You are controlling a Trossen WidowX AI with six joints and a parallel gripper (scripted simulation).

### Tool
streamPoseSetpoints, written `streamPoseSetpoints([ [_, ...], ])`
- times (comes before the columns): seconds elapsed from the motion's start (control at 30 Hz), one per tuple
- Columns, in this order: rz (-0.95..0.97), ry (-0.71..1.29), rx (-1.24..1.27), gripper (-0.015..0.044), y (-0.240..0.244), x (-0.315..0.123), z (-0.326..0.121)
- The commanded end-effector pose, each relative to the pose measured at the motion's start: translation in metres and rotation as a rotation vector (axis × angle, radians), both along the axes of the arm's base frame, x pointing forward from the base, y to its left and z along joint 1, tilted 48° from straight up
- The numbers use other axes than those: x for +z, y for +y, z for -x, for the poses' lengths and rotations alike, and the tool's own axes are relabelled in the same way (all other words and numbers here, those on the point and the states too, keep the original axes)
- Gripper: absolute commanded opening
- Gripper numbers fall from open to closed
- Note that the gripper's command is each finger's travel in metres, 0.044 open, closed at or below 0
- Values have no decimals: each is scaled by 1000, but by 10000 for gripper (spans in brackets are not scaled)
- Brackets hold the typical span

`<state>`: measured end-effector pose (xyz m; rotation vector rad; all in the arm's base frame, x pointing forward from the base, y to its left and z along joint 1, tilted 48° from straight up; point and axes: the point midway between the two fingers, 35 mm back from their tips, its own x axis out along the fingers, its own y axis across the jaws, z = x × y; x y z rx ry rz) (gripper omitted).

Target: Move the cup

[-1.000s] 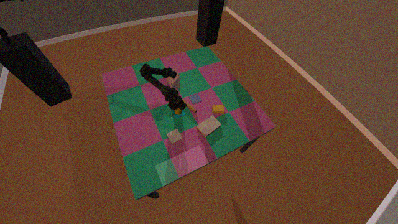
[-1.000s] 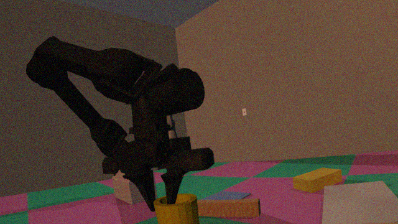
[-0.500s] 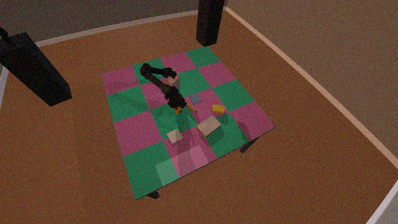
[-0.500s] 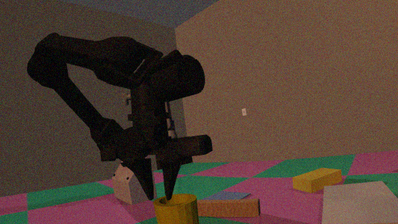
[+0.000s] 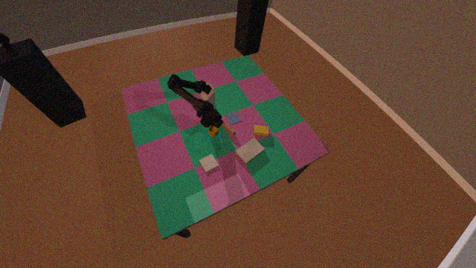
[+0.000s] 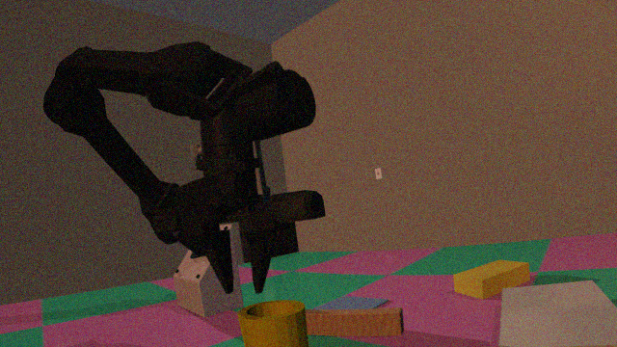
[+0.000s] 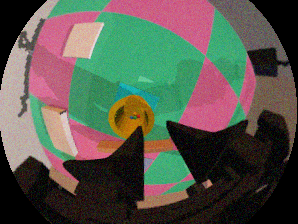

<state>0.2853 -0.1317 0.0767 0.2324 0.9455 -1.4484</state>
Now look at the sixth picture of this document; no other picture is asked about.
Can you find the orange rectangular bar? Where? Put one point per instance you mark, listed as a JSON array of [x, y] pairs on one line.
[[354, 322]]

